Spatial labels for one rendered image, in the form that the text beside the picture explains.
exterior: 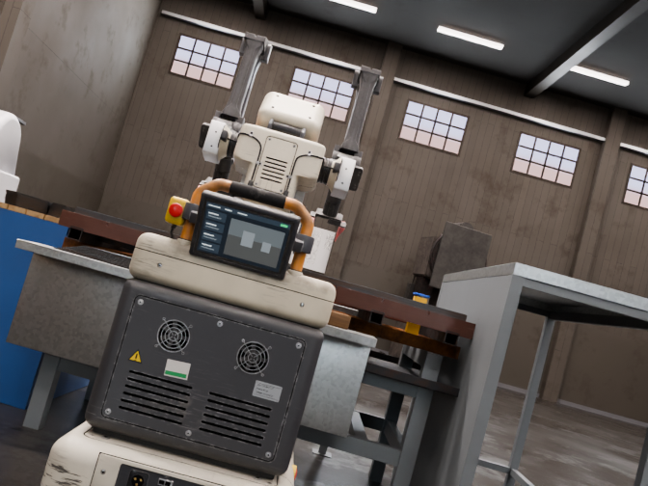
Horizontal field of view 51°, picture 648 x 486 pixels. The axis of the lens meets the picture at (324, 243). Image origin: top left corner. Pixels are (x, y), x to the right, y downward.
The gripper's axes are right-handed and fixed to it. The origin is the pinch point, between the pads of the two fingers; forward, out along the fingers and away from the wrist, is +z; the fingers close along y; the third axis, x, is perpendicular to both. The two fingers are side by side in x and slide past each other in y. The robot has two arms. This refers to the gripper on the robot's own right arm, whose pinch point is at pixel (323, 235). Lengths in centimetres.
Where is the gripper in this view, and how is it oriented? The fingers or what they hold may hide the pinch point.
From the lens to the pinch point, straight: 259.4
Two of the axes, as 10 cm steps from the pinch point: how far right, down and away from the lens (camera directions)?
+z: -2.6, 8.9, 3.8
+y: -9.6, -2.7, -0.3
